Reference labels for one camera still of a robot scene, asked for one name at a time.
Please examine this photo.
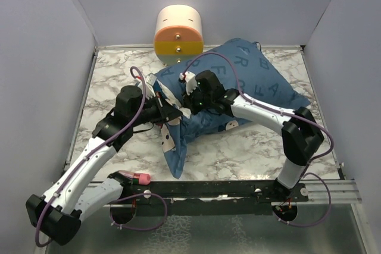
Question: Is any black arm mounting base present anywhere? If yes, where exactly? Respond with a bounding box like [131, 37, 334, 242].
[109, 171, 308, 217]

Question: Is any round pastel drawer cabinet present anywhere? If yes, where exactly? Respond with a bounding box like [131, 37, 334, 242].
[154, 4, 204, 66]

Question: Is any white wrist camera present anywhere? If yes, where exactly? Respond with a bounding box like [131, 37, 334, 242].
[179, 71, 198, 95]
[136, 73, 157, 99]

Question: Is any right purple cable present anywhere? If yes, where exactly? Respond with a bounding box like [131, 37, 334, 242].
[184, 52, 335, 227]

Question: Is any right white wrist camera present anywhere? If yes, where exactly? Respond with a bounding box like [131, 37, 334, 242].
[179, 71, 198, 95]

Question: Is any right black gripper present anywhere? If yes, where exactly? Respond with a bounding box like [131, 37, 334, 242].
[183, 87, 214, 118]

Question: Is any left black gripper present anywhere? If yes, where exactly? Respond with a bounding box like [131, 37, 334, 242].
[129, 90, 183, 127]

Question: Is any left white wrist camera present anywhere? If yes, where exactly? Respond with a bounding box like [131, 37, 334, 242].
[136, 73, 157, 99]

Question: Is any aluminium frame rail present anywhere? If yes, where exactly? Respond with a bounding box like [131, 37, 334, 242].
[303, 179, 362, 204]

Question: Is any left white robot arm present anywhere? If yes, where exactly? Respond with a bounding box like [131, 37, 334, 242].
[26, 86, 182, 247]

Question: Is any blue patterned pillowcase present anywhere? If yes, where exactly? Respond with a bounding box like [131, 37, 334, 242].
[154, 38, 310, 178]

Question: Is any pink capped small bottle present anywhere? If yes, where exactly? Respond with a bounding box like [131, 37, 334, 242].
[118, 170, 151, 186]

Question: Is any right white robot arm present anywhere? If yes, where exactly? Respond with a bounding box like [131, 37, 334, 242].
[179, 70, 324, 201]

